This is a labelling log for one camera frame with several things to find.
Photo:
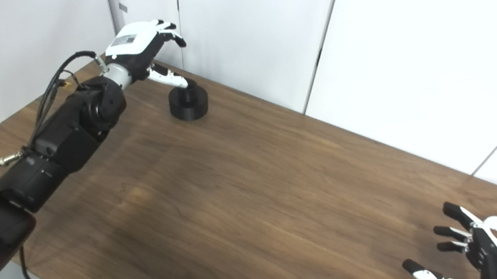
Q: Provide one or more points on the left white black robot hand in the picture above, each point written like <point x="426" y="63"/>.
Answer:
<point x="132" y="40"/>

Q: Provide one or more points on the round black part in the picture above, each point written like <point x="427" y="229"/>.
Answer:
<point x="189" y="104"/>

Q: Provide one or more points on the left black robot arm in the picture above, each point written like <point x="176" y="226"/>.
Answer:
<point x="69" y="131"/>

